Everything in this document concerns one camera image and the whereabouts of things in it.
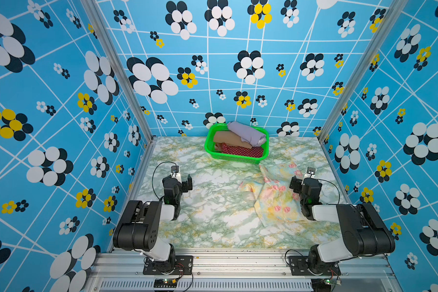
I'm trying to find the floral pastel skirt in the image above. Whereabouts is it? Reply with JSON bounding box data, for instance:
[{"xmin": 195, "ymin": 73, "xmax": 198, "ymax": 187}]
[{"xmin": 238, "ymin": 161, "xmax": 312, "ymax": 227}]

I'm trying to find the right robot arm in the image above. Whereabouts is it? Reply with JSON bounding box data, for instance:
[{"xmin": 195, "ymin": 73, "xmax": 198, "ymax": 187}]
[{"xmin": 290, "ymin": 176, "xmax": 395, "ymax": 275}]

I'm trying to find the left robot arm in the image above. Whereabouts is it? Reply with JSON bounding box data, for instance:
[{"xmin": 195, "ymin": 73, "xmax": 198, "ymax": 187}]
[{"xmin": 113, "ymin": 173, "xmax": 193, "ymax": 274}]

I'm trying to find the green plastic basket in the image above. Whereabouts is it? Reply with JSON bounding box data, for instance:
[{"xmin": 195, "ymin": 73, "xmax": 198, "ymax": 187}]
[{"xmin": 204, "ymin": 122, "xmax": 270, "ymax": 164}]

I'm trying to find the red polka dot skirt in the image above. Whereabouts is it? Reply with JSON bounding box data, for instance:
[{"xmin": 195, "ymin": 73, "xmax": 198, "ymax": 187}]
[{"xmin": 214, "ymin": 143, "xmax": 264, "ymax": 158}]

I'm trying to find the lavender rolled skirt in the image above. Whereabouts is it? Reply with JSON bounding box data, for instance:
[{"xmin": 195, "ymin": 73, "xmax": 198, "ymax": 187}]
[{"xmin": 228, "ymin": 121, "xmax": 267, "ymax": 147}]

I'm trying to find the tan rolled skirt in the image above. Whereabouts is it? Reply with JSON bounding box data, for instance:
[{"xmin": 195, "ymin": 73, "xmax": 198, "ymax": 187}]
[{"xmin": 213, "ymin": 131, "xmax": 253, "ymax": 149}]

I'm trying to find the left green circuit board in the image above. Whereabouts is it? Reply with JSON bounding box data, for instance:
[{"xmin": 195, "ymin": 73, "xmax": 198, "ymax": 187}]
[{"xmin": 153, "ymin": 279, "xmax": 178, "ymax": 290}]

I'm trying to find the green circuit board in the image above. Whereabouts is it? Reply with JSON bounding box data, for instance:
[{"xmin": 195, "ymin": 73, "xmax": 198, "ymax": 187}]
[
  {"xmin": 153, "ymin": 279, "xmax": 178, "ymax": 290},
  {"xmin": 311, "ymin": 279, "xmax": 341, "ymax": 292}
]

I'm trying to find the right green circuit board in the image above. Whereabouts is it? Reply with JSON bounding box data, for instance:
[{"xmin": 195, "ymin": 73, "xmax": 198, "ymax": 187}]
[{"xmin": 311, "ymin": 279, "xmax": 341, "ymax": 292}]

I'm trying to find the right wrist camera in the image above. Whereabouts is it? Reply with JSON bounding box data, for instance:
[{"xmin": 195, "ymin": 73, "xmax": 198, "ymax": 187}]
[{"xmin": 304, "ymin": 167, "xmax": 316, "ymax": 178}]

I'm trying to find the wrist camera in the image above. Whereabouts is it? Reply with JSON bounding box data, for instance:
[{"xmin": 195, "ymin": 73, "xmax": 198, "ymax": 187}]
[
  {"xmin": 304, "ymin": 167, "xmax": 316, "ymax": 178},
  {"xmin": 171, "ymin": 164, "xmax": 180, "ymax": 175}
]

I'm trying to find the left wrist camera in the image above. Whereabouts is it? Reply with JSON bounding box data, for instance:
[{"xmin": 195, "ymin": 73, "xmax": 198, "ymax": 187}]
[{"xmin": 171, "ymin": 164, "xmax": 180, "ymax": 175}]

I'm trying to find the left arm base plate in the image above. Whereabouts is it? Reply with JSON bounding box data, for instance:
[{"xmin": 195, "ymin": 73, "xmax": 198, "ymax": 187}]
[{"xmin": 142, "ymin": 255, "xmax": 193, "ymax": 276}]

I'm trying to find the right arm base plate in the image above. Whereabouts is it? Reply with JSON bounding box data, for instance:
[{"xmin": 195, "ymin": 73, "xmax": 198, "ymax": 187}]
[{"xmin": 287, "ymin": 255, "xmax": 341, "ymax": 277}]

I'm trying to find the aluminium front frame rail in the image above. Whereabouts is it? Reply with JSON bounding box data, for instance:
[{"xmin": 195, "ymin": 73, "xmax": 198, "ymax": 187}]
[{"xmin": 84, "ymin": 249, "xmax": 402, "ymax": 292}]

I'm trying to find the right aluminium corner post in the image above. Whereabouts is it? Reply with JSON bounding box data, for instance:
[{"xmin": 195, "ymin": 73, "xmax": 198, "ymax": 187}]
[{"xmin": 318, "ymin": 0, "xmax": 408, "ymax": 145}]

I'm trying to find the aluminium corner post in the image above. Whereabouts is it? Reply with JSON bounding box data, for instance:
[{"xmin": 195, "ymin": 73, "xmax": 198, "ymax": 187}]
[
  {"xmin": 81, "ymin": 0, "xmax": 153, "ymax": 145},
  {"xmin": 318, "ymin": 0, "xmax": 408, "ymax": 145}
]

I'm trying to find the left aluminium corner post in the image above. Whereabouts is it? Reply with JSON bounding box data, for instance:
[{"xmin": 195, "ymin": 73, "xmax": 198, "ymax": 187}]
[{"xmin": 81, "ymin": 0, "xmax": 153, "ymax": 145}]

